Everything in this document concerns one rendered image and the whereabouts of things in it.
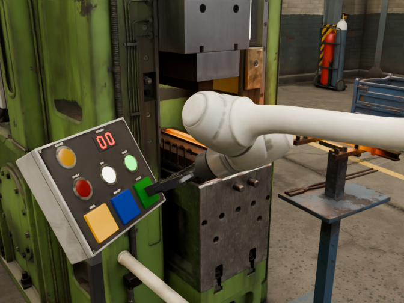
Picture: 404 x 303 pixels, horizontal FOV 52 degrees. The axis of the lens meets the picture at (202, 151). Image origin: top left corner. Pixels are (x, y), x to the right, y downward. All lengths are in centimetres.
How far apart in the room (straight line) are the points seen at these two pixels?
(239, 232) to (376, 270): 133
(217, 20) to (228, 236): 81
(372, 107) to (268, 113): 469
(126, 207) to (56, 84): 77
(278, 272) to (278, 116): 194
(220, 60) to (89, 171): 65
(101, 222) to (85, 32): 62
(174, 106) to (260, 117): 121
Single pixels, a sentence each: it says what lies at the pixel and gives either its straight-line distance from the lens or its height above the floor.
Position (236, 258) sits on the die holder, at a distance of 174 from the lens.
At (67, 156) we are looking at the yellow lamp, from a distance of 104.
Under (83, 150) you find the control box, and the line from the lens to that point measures 109.
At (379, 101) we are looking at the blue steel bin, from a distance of 543.
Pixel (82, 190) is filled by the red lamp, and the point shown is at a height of 109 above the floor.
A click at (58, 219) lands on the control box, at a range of 103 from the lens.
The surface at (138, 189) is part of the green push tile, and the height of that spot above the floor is 103.
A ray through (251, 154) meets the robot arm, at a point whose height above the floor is 119.
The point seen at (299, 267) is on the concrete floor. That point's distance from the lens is 272.
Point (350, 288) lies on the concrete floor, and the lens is 263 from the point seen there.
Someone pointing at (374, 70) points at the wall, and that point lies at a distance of 1079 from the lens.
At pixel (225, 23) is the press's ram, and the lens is 148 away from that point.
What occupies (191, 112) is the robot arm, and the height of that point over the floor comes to 131.
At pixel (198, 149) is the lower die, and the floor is 99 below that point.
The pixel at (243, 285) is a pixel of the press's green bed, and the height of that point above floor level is 39.
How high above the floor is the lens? 149
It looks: 18 degrees down
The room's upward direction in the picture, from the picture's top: straight up
